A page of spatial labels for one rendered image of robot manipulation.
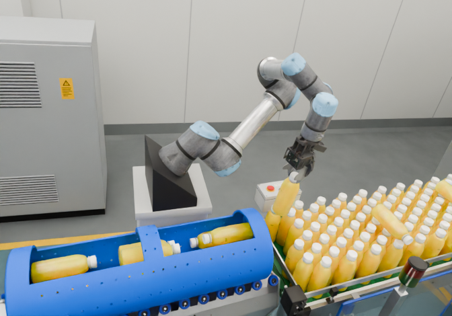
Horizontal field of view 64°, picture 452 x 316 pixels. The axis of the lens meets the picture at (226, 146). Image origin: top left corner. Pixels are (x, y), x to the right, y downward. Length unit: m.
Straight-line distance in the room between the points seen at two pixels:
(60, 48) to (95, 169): 0.92
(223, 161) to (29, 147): 1.64
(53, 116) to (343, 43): 3.10
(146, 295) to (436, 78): 4.75
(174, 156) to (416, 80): 4.14
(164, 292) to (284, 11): 3.20
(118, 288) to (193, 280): 0.25
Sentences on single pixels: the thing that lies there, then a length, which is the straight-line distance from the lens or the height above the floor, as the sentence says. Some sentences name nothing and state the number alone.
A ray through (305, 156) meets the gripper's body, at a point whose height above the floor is 1.54.
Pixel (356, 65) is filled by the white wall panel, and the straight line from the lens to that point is 4.62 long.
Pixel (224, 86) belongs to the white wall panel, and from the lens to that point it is 4.05.
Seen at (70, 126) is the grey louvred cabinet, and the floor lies 0.87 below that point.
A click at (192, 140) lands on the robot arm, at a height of 1.41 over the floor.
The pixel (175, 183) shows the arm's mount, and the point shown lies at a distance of 1.46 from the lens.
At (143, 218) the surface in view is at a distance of 1.55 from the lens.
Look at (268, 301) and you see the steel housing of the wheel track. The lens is 1.66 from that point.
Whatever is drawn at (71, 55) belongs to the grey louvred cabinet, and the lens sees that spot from 2.47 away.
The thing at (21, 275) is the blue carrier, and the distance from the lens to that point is 1.31.
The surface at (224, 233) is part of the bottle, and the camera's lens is 1.48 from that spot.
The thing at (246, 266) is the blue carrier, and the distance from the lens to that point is 1.39.
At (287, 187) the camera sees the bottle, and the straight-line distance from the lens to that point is 1.40.
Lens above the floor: 2.20
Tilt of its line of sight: 33 degrees down
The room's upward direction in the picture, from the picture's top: 8 degrees clockwise
